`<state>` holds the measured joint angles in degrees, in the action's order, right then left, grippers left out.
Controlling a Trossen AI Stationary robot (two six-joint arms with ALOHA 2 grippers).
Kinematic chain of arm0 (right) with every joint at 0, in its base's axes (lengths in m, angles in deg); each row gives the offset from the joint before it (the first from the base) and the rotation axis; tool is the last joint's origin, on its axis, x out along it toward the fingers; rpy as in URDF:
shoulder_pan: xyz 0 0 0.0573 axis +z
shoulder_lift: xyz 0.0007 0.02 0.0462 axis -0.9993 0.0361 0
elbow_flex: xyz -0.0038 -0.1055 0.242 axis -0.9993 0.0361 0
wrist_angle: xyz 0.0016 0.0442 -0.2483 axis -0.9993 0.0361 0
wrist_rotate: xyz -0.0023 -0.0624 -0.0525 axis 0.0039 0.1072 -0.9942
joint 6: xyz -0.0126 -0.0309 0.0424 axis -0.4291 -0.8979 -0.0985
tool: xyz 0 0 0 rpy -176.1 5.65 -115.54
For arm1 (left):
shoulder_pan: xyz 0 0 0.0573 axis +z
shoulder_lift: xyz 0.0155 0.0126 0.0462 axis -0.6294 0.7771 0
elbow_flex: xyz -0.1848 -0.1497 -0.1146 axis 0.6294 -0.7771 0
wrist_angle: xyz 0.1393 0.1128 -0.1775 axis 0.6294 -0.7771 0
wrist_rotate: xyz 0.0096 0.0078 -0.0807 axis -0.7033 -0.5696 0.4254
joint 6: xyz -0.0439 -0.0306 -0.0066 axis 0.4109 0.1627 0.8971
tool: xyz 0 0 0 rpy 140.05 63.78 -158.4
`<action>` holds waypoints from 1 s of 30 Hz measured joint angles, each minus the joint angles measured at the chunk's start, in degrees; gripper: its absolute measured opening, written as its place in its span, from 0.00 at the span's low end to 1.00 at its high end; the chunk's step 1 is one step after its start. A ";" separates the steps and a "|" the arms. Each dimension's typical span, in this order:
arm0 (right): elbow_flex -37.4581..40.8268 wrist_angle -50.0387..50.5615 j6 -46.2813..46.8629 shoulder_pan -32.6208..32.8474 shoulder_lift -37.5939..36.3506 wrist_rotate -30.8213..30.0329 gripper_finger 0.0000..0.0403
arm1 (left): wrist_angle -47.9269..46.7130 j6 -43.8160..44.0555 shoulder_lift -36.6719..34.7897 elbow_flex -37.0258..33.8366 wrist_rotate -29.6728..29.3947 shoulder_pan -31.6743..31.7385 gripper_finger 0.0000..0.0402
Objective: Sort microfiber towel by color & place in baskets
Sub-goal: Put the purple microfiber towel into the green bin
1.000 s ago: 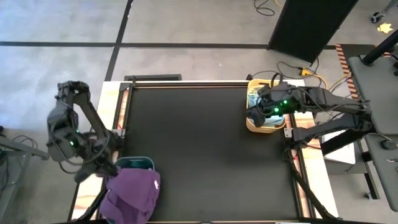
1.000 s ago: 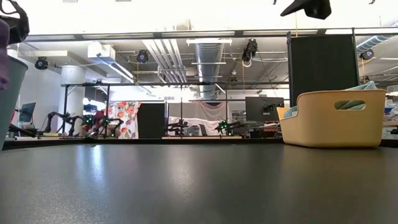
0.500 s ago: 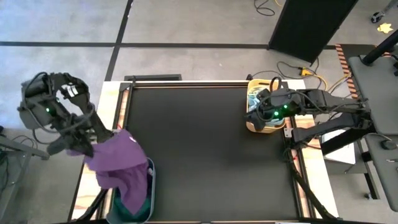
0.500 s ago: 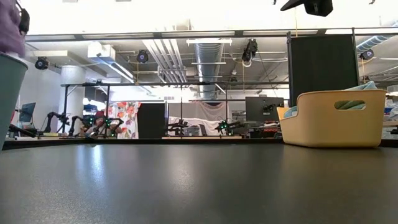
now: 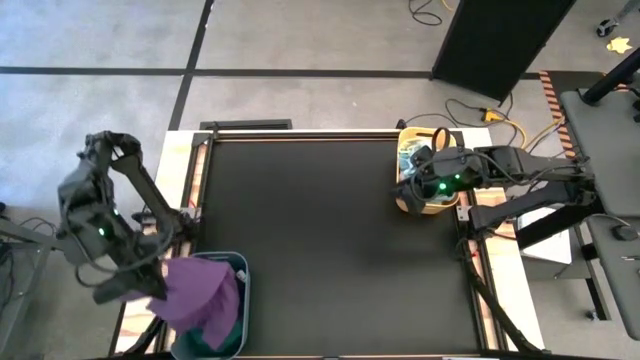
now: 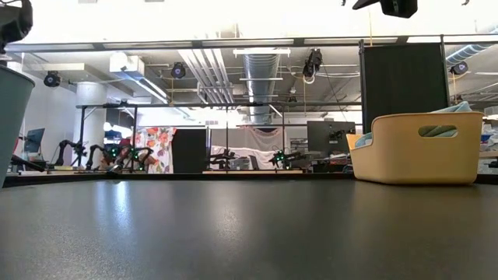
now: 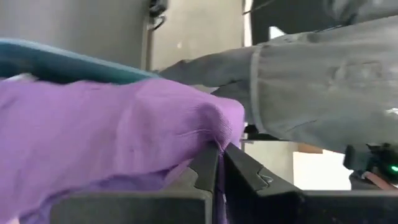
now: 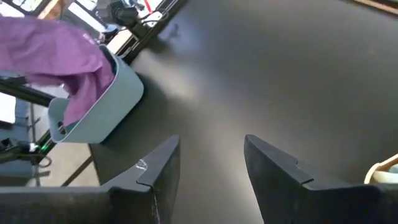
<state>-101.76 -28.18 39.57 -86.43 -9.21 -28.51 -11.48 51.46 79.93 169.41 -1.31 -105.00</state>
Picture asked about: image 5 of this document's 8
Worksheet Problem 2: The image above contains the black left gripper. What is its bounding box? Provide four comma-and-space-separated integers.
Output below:
92, 259, 169, 305

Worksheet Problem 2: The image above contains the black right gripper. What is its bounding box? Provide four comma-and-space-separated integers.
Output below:
397, 145, 489, 215

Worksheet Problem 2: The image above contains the purple microfiber towel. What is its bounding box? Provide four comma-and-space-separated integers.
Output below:
122, 256, 242, 351

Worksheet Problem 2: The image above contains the yellow plastic basket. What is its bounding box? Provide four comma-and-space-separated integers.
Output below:
395, 126, 461, 216

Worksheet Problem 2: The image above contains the grey metal stand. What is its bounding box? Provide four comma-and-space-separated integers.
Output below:
0, 217, 67, 360

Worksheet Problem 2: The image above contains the grey-blue plastic basket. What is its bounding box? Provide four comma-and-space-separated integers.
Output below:
169, 250, 251, 360

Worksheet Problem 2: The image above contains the white box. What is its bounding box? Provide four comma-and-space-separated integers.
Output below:
517, 207, 574, 266

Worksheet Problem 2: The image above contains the hazard striped floor mat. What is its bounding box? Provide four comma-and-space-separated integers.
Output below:
538, 69, 609, 159

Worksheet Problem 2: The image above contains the black standing panel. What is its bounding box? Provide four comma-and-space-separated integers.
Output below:
431, 0, 579, 104

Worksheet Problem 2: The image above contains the grey desk top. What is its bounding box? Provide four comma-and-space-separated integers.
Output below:
559, 88, 640, 341

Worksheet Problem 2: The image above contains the black desk leg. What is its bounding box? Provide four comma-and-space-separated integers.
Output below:
582, 239, 614, 322

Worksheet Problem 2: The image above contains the black computer mouse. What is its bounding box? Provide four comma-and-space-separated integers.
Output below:
612, 224, 639, 242

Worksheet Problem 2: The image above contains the black pole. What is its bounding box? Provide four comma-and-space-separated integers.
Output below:
582, 47, 640, 106

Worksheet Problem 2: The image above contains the yellow star paper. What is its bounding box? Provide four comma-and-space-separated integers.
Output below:
605, 36, 634, 55

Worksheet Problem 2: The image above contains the black caster wheel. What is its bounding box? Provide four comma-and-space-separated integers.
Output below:
595, 17, 621, 39

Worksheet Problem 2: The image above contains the yellow floor cable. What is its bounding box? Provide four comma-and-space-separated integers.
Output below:
499, 115, 565, 150

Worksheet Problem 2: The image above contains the table edge frame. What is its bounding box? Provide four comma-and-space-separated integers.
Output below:
113, 127, 546, 360

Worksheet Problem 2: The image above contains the black looped floor cable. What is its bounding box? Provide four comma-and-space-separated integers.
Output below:
407, 0, 445, 27

